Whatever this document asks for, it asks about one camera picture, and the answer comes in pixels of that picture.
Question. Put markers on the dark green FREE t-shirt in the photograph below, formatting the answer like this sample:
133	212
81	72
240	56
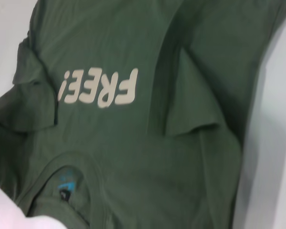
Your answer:
133	143

